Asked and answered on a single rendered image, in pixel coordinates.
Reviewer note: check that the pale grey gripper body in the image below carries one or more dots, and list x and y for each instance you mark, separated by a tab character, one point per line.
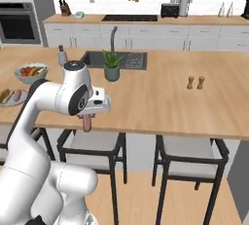
99	108

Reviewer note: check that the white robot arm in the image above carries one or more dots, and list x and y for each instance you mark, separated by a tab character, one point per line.
29	157

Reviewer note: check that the pink sausage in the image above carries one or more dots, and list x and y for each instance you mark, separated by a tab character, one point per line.
86	124
16	96

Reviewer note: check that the tan bun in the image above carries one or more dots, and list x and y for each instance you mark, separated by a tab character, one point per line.
37	71
4	96

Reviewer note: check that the pale blue bowl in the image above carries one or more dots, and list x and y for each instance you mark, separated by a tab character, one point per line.
30	78

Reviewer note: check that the grey plate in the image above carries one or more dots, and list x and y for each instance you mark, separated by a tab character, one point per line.
14	103

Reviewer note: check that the red sausage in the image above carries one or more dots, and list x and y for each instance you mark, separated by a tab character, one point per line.
26	71

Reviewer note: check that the green plant in grey pot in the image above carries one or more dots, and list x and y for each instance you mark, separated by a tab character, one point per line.
112	69

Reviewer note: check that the dark sink basin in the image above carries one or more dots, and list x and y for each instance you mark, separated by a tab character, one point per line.
97	60

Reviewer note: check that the grey soap dispenser bottle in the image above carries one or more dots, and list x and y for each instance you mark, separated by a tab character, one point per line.
62	57

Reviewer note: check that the white lower cupboards run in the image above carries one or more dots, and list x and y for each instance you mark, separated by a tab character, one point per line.
155	37

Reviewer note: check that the wooden salt shaker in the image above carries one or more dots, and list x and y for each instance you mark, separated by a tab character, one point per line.
190	83

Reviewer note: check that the teal small dish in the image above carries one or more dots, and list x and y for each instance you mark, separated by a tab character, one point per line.
79	15

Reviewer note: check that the black hob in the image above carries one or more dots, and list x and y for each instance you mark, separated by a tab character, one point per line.
129	18

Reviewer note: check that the wooden knife block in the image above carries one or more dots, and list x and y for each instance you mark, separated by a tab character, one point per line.
65	9

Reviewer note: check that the wooden pepper shaker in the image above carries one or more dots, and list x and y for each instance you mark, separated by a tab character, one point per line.
200	83

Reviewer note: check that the black toaster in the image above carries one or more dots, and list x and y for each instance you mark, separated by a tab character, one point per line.
170	10

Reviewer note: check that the steel kettle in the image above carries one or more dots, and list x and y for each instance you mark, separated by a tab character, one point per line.
184	5

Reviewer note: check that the white bottle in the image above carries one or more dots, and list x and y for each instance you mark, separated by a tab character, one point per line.
230	10
221	10

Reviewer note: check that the black small appliance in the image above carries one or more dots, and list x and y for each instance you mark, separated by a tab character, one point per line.
245	13

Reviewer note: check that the steel wall oven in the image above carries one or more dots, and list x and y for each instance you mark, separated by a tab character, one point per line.
17	22

